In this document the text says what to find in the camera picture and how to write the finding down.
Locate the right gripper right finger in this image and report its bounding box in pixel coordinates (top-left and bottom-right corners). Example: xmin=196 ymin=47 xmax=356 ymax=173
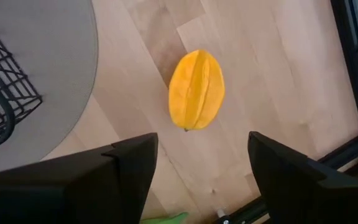
xmin=247 ymin=131 xmax=358 ymax=224

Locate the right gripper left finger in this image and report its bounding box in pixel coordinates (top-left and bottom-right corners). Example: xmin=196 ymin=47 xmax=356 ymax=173
xmin=0 ymin=133 xmax=159 ymax=224

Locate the yellow starfruit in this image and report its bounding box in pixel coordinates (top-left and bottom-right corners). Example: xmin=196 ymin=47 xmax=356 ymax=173
xmin=168 ymin=49 xmax=226 ymax=132

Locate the green corn in husk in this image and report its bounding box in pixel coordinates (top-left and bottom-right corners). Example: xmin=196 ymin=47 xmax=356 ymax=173
xmin=140 ymin=212 xmax=190 ymax=224

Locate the round grey mat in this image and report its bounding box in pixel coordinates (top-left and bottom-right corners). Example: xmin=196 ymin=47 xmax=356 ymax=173
xmin=0 ymin=0 xmax=99 ymax=177

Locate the black wire basket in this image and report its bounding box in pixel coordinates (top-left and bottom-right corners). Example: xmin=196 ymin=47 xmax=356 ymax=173
xmin=0 ymin=12 xmax=43 ymax=156

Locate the black aluminium table frame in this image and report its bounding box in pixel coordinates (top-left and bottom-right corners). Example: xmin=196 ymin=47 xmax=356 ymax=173
xmin=213 ymin=0 xmax=358 ymax=224

